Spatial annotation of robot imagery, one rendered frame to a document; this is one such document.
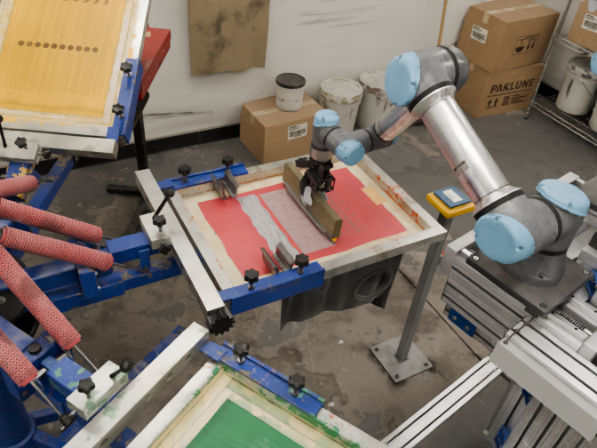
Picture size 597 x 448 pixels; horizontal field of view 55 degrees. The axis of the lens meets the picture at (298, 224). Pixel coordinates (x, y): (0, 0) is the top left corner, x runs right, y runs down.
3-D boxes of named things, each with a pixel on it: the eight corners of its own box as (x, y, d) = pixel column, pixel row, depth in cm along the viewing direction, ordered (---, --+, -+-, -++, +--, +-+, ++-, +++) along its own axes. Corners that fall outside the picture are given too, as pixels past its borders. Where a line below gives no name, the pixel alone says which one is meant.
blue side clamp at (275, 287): (314, 275, 176) (317, 258, 172) (322, 285, 173) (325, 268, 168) (225, 304, 164) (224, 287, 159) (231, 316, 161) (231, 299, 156)
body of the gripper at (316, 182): (314, 197, 183) (318, 167, 175) (301, 182, 189) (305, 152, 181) (333, 192, 187) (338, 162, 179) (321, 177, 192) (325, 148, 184)
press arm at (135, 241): (163, 238, 176) (163, 226, 172) (170, 251, 172) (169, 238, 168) (107, 253, 169) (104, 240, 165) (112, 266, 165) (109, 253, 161)
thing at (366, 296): (377, 286, 219) (393, 221, 198) (389, 301, 213) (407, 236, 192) (269, 324, 200) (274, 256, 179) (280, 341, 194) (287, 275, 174)
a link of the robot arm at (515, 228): (573, 234, 120) (441, 34, 133) (528, 257, 113) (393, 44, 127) (535, 255, 130) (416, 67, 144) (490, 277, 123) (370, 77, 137)
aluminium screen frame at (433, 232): (353, 151, 231) (354, 143, 228) (444, 239, 192) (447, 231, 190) (163, 195, 199) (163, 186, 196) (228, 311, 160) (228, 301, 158)
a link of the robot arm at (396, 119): (477, 28, 138) (377, 123, 181) (444, 36, 133) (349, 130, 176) (498, 70, 136) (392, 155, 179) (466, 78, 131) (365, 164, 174)
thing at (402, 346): (405, 333, 283) (455, 176, 222) (433, 367, 268) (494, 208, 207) (369, 348, 274) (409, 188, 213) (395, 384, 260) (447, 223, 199)
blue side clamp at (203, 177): (242, 178, 212) (242, 162, 208) (248, 185, 209) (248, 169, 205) (164, 196, 200) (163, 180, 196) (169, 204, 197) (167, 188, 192)
